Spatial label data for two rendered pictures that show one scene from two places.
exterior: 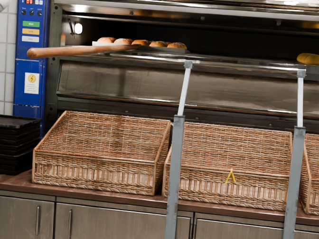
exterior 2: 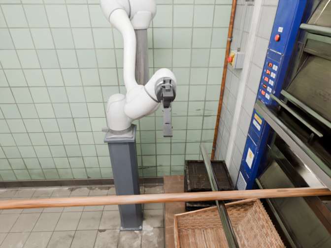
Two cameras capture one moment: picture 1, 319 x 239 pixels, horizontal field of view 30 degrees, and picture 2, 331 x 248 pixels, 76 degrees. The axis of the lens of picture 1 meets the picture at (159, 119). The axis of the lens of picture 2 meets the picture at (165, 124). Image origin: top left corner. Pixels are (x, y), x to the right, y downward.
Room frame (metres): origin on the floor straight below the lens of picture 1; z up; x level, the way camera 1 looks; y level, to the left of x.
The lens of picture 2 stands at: (2.37, -0.23, 1.80)
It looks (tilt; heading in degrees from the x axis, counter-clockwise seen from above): 30 degrees down; 80
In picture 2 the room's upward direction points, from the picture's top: straight up
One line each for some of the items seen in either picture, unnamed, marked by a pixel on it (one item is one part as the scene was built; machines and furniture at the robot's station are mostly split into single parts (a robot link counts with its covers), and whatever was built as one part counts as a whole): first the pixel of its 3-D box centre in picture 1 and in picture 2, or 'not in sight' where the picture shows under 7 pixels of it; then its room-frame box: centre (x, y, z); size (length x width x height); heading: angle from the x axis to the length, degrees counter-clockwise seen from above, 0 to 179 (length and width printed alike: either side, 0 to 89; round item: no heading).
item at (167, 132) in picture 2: not in sight; (167, 130); (2.49, 0.37, 1.42); 0.07 x 0.03 x 0.01; 82
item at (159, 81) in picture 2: not in sight; (165, 89); (2.51, 0.57, 1.49); 0.09 x 0.06 x 0.09; 172
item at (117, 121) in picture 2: not in sight; (119, 110); (2.29, 1.08, 1.17); 0.18 x 0.16 x 0.22; 27
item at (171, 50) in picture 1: (143, 47); not in sight; (3.66, 0.13, 1.20); 0.55 x 0.36 x 0.03; 83
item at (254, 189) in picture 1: (230, 162); not in sight; (2.68, -0.34, 0.72); 0.56 x 0.49 x 0.28; 81
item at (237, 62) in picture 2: not in sight; (236, 59); (3.11, 1.13, 1.46); 0.10 x 0.07 x 0.10; 82
